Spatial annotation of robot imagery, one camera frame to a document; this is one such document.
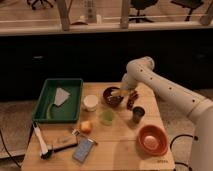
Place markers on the yellow banana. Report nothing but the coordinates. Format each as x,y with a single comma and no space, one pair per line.
119,92

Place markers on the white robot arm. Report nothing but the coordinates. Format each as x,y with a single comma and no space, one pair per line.
197,108

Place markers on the dark purple bowl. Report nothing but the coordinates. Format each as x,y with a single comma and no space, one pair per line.
109,99

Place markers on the orange bowl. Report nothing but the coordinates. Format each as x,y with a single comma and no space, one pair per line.
159,134

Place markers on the pale egg in orange bowl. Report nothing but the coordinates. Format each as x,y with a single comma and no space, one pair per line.
151,142

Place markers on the small white cup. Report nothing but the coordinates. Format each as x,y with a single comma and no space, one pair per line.
90,103

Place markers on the brown dried food piece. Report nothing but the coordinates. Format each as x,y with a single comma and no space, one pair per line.
131,99

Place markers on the green translucent cup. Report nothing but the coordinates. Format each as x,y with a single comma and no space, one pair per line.
107,117

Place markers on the metal cup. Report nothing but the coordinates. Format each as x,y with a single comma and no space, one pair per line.
138,113

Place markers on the grey cloth in tray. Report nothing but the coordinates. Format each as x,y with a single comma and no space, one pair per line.
61,96

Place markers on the orange round fruit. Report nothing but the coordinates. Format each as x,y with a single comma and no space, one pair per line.
86,127

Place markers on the green plastic tray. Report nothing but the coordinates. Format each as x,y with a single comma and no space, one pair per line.
69,111

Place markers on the blue sponge block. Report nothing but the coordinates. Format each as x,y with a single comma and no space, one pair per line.
82,150

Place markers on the green vegetable in tray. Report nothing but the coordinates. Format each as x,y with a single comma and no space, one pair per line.
49,114

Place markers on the black handled tool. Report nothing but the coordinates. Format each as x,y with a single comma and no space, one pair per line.
51,150

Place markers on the white handled brush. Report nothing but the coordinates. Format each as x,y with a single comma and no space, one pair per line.
43,146

